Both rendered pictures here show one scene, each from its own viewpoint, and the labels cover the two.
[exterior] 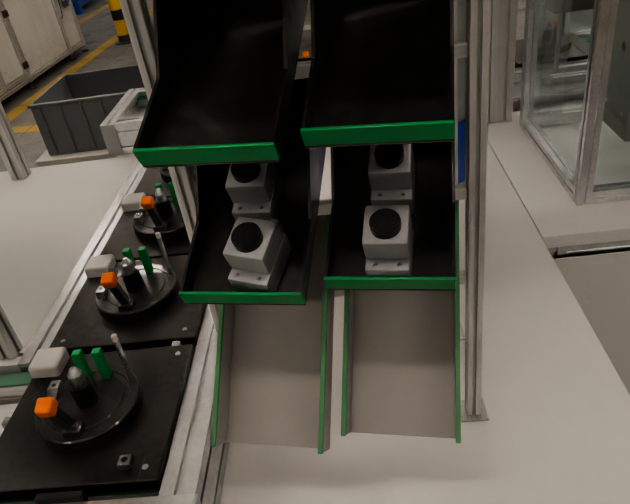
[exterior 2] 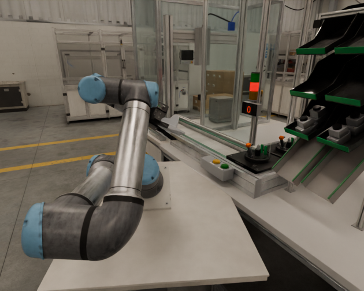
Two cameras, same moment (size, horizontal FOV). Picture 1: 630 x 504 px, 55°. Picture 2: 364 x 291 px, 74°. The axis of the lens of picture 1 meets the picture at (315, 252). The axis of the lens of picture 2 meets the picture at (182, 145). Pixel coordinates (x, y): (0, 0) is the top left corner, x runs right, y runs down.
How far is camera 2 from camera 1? 0.62 m
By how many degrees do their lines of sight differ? 50
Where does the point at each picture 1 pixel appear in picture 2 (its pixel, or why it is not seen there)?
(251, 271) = (301, 127)
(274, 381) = (296, 166)
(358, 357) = (321, 172)
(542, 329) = not seen: outside the picture
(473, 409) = (359, 225)
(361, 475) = (305, 212)
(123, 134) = not seen: hidden behind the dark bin
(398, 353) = (333, 176)
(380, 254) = (332, 134)
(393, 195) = (351, 127)
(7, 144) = (290, 115)
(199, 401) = not seen: hidden behind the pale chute
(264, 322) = (304, 153)
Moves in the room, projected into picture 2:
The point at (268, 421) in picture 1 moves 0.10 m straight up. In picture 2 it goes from (288, 173) to (291, 152)
